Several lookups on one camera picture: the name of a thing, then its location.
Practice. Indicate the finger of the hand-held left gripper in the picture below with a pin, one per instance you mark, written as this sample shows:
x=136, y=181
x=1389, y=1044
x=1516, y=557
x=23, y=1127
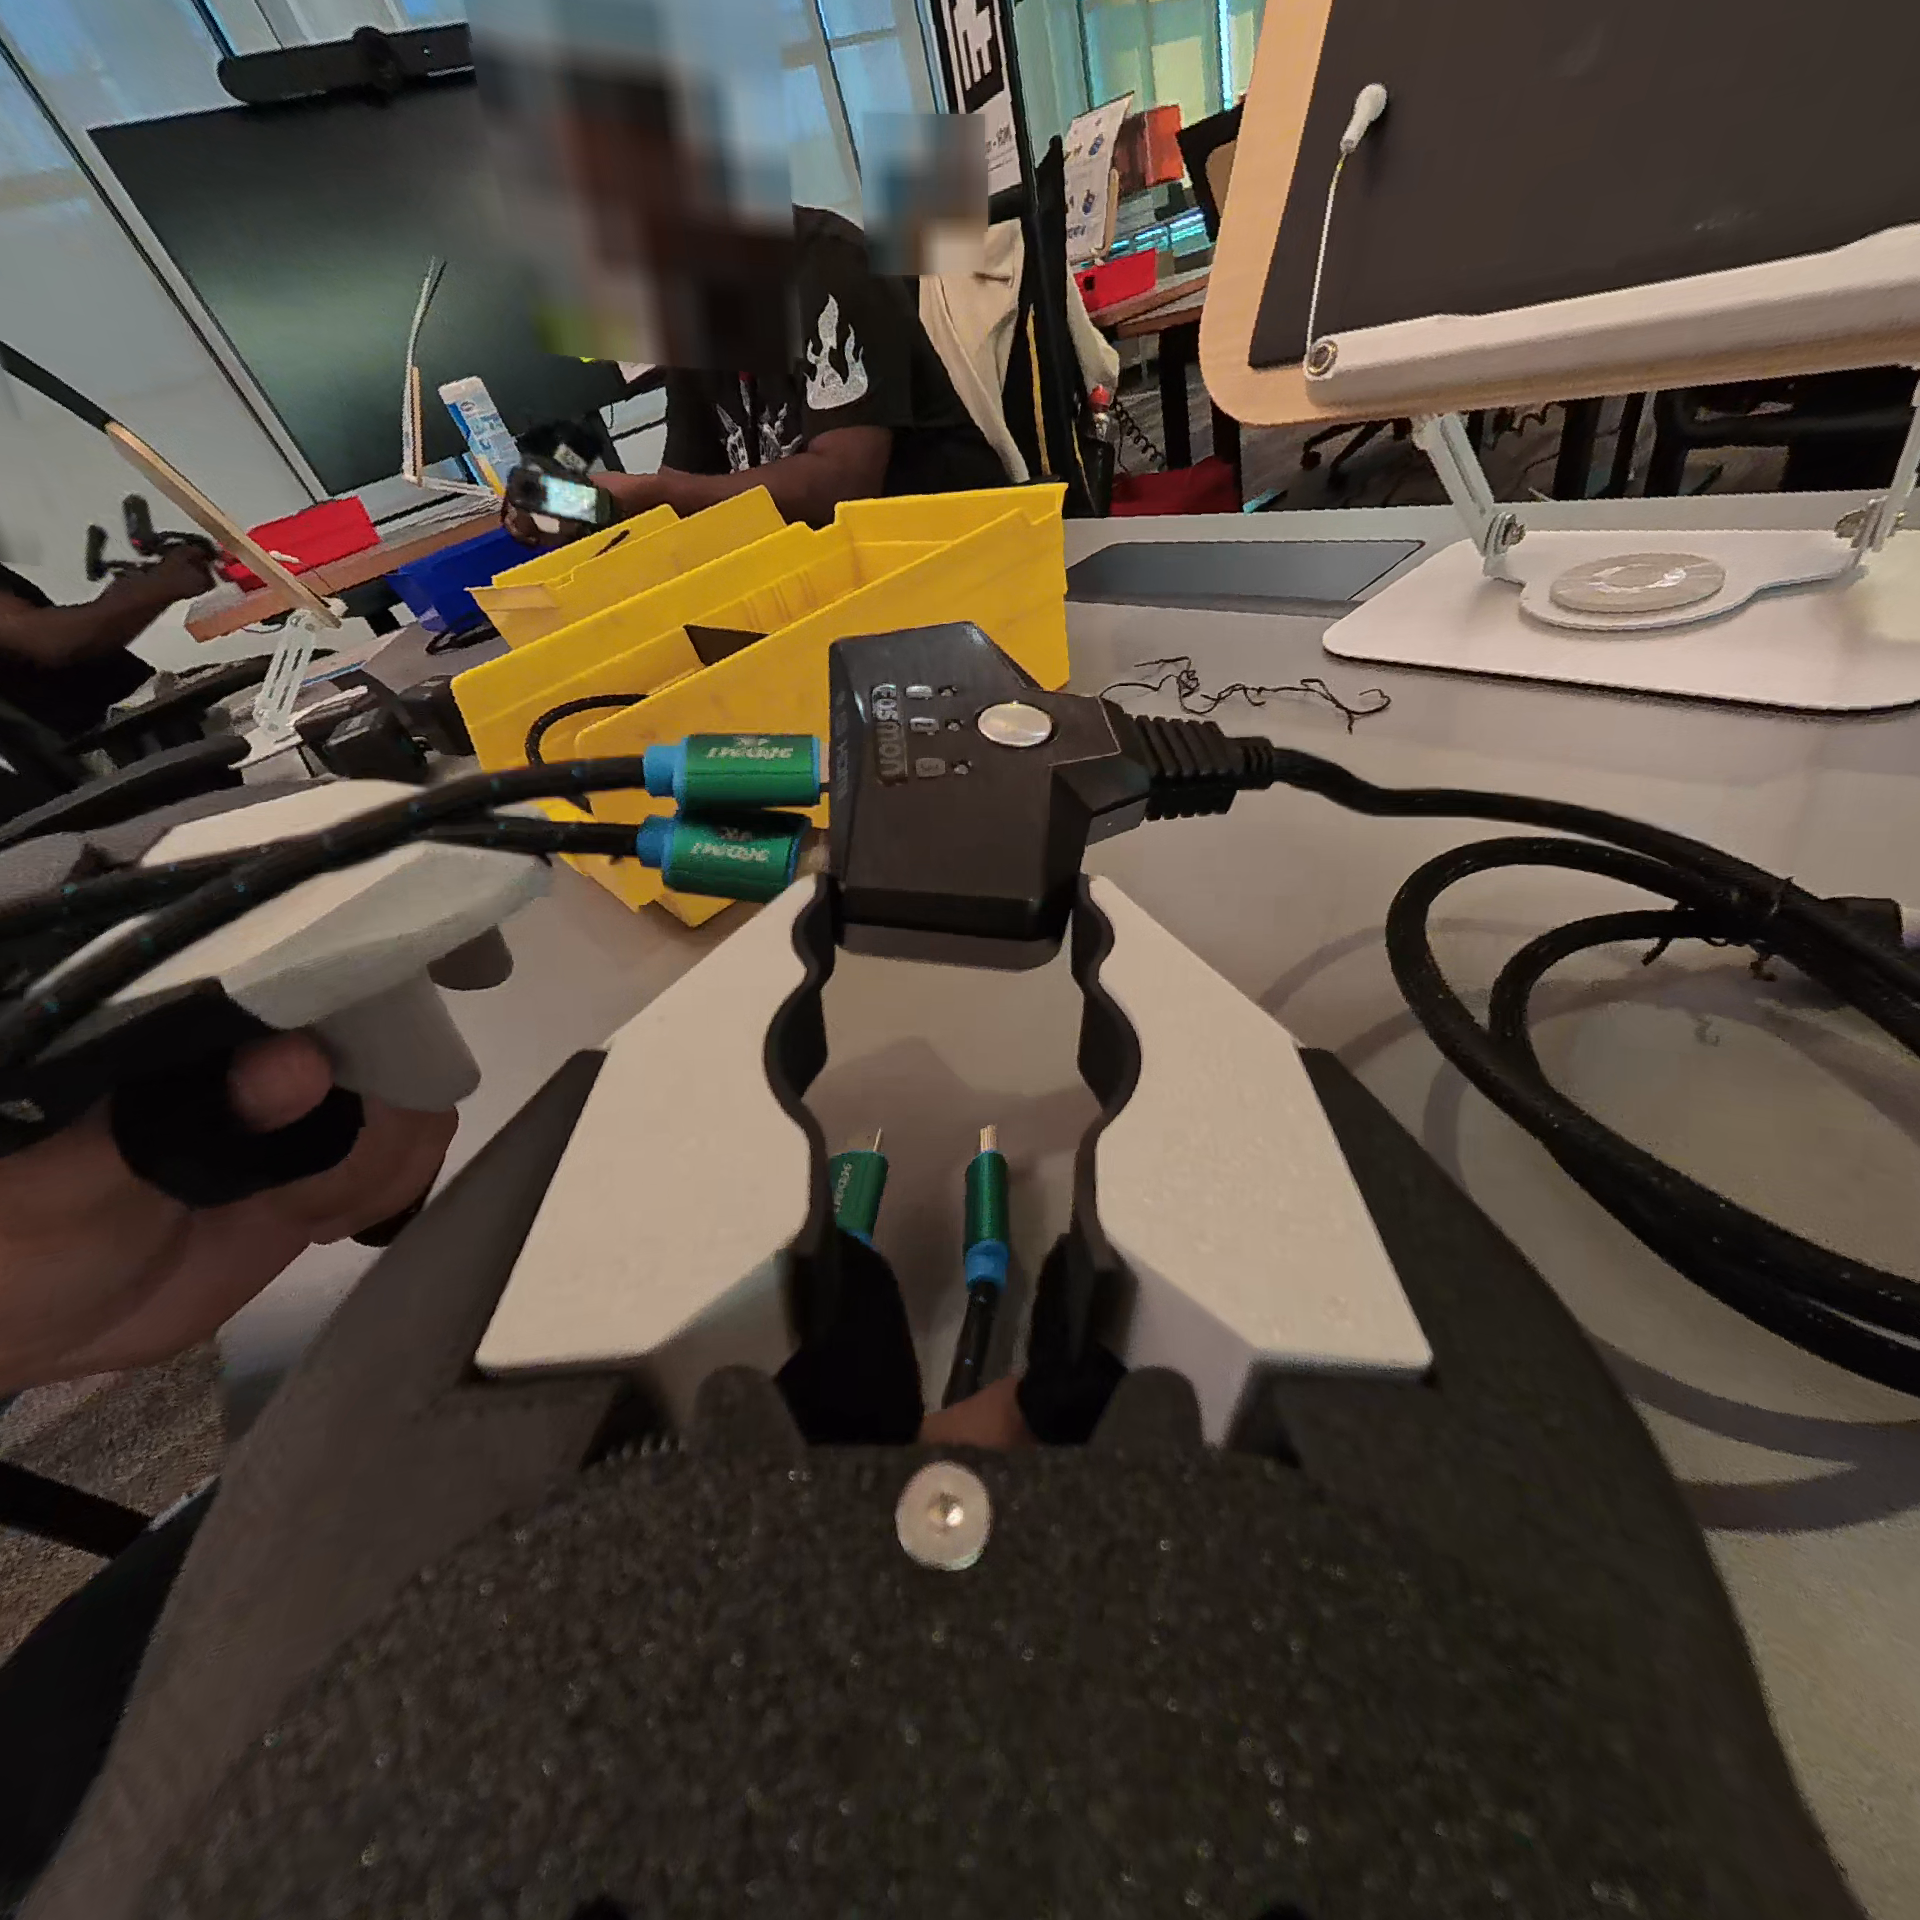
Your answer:
x=332, y=901
x=407, y=1051

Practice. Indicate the dark wall screen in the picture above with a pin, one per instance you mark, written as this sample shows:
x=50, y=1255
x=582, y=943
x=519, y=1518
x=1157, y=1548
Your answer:
x=302, y=273

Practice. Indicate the white panel stand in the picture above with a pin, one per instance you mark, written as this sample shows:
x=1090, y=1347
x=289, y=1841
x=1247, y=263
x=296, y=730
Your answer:
x=1682, y=615

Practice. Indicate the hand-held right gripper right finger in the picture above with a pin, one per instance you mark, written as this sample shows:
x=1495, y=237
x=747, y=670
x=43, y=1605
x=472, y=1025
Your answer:
x=1275, y=1231

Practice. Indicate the blue plastic bin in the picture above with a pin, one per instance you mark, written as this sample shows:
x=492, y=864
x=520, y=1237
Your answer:
x=467, y=577

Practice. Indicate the person's left hand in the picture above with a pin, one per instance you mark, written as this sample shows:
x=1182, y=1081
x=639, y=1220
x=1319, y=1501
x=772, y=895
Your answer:
x=122, y=1275

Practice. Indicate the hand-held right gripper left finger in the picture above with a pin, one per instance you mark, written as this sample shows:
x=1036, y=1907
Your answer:
x=646, y=1231

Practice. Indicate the yellow plastic bin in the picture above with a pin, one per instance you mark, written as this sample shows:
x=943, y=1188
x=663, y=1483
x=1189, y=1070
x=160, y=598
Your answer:
x=600, y=573
x=902, y=601

